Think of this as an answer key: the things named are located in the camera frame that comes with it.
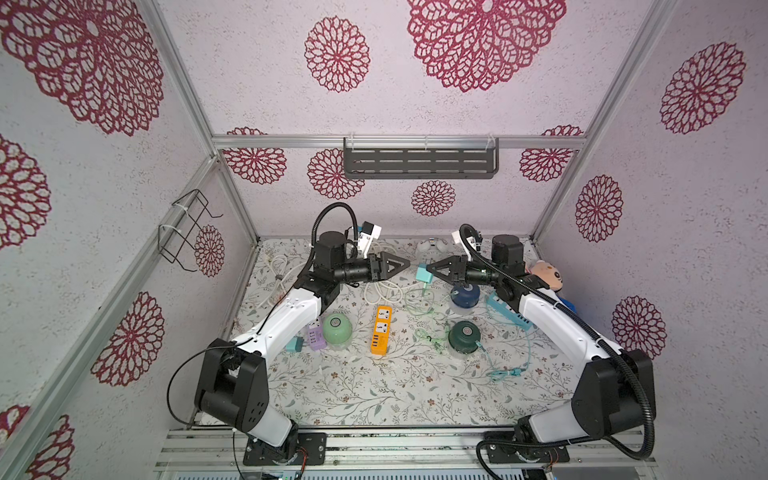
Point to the grey wall shelf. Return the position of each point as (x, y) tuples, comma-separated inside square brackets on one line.
[(423, 163)]

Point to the white twin-bell alarm clock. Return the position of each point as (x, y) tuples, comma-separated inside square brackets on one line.
[(433, 244)]

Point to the light green meat grinder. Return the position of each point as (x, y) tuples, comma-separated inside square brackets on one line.
[(337, 331)]

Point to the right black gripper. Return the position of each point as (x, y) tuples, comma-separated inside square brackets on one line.
[(458, 270)]

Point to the black wire rack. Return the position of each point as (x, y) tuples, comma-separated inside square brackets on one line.
[(192, 242)]

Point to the navy blue meat grinder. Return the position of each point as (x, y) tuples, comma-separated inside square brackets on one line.
[(465, 296)]

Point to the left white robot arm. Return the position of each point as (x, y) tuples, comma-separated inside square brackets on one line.
[(233, 383)]

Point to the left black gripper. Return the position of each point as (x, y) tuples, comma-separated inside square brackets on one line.
[(378, 269)]

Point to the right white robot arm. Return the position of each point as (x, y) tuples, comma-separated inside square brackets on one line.
[(615, 395)]

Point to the pig plush toy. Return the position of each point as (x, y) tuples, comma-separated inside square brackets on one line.
[(548, 273)]

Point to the teal plug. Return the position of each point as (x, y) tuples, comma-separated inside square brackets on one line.
[(423, 274)]

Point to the teal power strip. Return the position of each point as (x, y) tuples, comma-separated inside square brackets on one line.
[(498, 306)]

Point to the dark green meat grinder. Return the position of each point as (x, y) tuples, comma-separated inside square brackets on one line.
[(464, 337)]

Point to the orange power strip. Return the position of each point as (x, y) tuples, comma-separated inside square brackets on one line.
[(381, 330)]

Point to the teal small charger adapter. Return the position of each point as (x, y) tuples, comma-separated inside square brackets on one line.
[(295, 345)]

